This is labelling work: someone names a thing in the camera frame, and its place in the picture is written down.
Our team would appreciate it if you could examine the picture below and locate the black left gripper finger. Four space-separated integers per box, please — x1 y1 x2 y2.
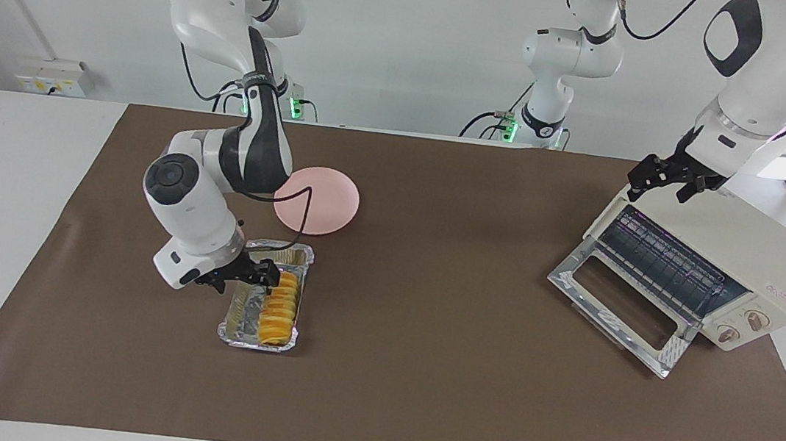
625 155 667 206
676 178 701 206

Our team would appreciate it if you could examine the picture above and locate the golden sliced bread loaf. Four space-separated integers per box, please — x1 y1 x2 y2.
254 268 304 349

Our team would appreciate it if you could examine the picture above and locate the aluminium foil tray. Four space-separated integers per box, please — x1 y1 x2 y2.
215 234 317 356

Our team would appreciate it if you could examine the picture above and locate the white toaster oven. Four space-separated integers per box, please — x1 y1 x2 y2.
573 171 786 359

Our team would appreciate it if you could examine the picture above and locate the pink round plate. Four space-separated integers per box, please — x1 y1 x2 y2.
272 162 364 240

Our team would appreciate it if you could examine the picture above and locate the brown table mat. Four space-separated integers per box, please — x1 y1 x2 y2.
0 87 786 441

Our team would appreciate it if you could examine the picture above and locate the metal oven wire rack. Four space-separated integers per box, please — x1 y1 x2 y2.
588 202 758 329

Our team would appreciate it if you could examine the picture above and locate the glass oven door silver frame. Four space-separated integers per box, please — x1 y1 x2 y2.
538 232 712 383

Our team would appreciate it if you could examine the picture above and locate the black left arm base cable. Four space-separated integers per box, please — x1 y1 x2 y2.
458 73 535 146

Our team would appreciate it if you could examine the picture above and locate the white wall power outlet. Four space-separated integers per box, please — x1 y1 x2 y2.
14 56 87 98

